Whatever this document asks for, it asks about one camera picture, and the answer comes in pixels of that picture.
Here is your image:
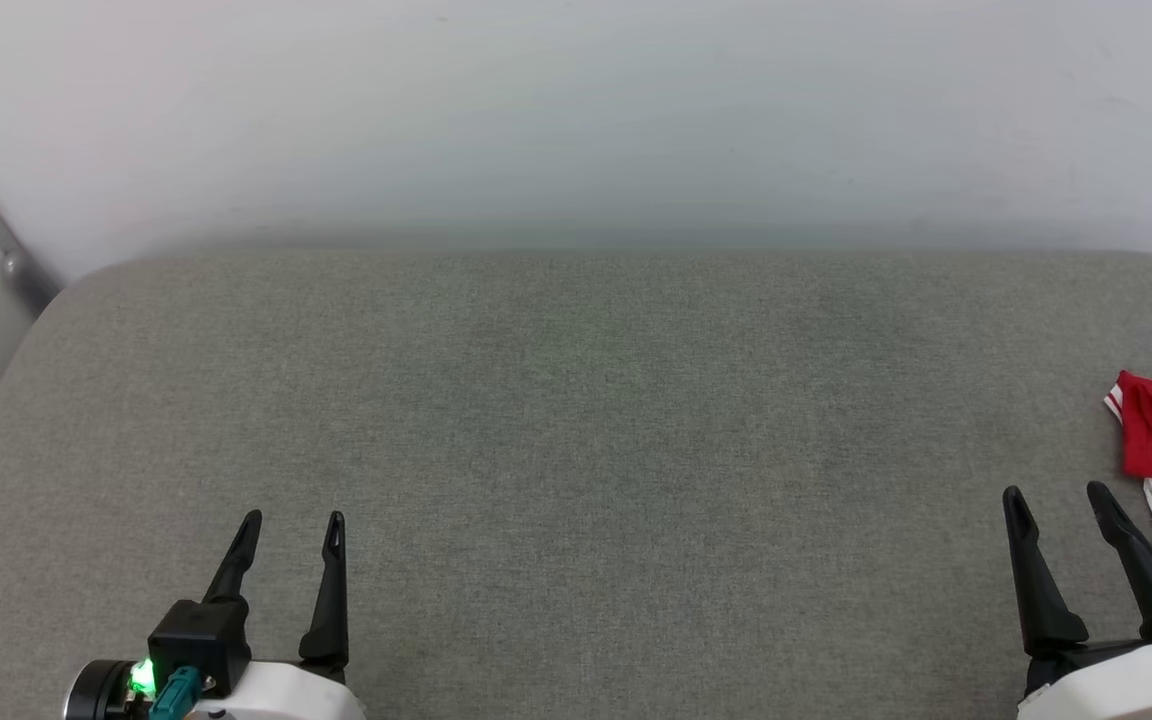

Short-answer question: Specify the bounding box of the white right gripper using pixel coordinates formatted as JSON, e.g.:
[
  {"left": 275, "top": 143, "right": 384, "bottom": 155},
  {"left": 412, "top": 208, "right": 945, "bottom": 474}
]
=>
[{"left": 1002, "top": 481, "right": 1152, "bottom": 720}]

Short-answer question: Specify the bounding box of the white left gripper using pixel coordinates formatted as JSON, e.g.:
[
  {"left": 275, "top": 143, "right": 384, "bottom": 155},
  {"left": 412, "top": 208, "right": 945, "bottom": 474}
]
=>
[{"left": 64, "top": 509, "right": 367, "bottom": 720}]

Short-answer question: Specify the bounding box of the grey fabric sofa seat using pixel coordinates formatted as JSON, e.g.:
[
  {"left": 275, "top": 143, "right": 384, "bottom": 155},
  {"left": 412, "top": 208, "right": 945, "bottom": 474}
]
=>
[{"left": 0, "top": 250, "right": 1152, "bottom": 720}]

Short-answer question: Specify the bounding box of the teal cable connector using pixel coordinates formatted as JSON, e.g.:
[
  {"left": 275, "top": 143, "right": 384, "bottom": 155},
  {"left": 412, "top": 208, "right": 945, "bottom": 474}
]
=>
[{"left": 149, "top": 668, "right": 204, "bottom": 720}]

